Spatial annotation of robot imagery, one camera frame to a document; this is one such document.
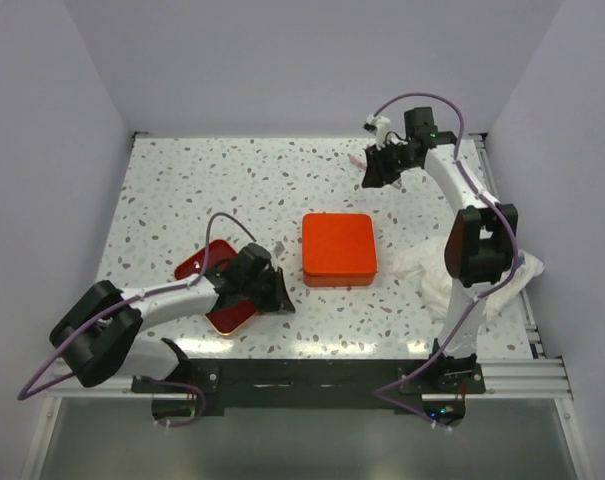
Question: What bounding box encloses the orange box lid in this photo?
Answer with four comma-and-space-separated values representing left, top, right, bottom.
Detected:
301, 212, 378, 275

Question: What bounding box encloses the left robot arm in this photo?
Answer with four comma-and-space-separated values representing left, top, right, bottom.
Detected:
49, 243, 295, 392

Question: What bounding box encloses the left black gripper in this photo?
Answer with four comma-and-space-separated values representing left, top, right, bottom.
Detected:
241, 265, 295, 312

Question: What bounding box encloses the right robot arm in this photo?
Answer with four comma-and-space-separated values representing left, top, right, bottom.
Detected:
361, 107, 518, 393

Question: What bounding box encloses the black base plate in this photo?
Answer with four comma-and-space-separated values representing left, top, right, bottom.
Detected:
131, 358, 486, 425

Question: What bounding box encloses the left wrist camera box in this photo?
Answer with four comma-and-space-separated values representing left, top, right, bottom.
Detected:
273, 242, 285, 257

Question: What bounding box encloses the orange compartment cookie box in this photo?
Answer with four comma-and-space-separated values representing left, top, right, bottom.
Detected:
303, 272, 376, 288

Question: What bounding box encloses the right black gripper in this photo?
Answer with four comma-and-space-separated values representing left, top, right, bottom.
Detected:
360, 139, 417, 190

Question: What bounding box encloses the red cookie tray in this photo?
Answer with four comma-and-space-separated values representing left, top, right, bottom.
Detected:
174, 238, 263, 335

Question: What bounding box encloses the white crumpled plastic bag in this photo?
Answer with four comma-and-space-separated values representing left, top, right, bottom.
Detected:
393, 236, 544, 324

